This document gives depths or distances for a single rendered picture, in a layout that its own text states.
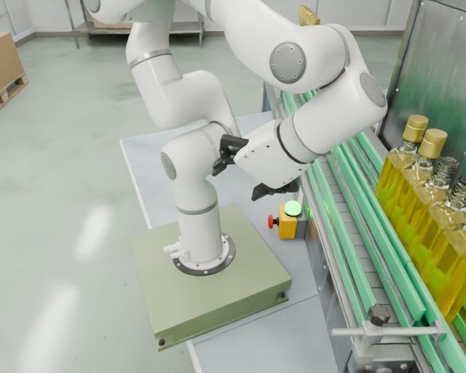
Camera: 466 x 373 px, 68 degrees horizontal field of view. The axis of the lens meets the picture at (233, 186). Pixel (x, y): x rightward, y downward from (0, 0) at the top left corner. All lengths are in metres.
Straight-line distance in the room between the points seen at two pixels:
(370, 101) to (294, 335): 0.54
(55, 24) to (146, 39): 6.32
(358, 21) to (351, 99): 6.32
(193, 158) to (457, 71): 0.64
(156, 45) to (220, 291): 0.51
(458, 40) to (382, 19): 5.92
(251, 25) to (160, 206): 0.77
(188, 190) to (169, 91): 0.19
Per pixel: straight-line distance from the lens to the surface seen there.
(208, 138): 0.67
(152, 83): 0.67
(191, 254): 0.81
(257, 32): 0.44
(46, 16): 7.02
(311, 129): 0.47
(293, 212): 0.94
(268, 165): 0.54
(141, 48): 0.68
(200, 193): 0.69
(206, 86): 0.69
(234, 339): 0.80
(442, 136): 0.70
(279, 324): 0.82
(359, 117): 0.45
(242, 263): 0.82
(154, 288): 0.81
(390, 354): 0.68
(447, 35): 1.03
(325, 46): 0.43
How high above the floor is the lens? 1.45
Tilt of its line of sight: 37 degrees down
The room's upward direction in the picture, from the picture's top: straight up
